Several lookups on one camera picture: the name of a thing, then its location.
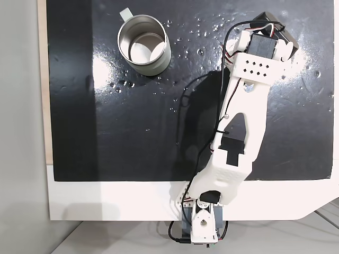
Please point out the pale green metal cup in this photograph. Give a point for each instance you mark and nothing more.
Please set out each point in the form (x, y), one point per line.
(159, 62)

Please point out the black zip tie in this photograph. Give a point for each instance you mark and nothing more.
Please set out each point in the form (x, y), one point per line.
(222, 131)

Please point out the black glossy mat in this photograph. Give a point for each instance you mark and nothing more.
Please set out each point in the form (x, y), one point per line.
(132, 127)

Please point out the white base board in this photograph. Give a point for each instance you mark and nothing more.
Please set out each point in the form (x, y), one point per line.
(111, 201)

